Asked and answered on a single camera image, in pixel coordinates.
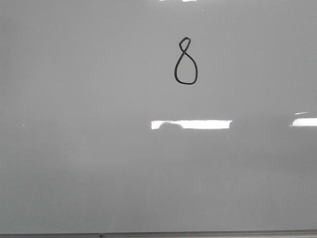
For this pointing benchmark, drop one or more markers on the white whiteboard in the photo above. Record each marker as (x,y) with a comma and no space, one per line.
(158,115)

